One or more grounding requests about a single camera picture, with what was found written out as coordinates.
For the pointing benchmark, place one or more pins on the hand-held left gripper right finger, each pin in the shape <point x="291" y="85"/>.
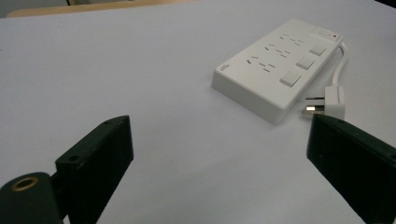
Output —
<point x="358" y="165"/>

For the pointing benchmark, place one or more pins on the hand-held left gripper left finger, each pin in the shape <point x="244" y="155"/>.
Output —
<point x="96" y="161"/>

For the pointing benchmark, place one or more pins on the white power plug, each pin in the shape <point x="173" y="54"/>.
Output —
<point x="333" y="102"/>

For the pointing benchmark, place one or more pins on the white power strip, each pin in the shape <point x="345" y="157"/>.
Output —
<point x="274" y="71"/>

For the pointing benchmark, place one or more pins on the light wooden table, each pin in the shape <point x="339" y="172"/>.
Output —
<point x="93" y="7"/>

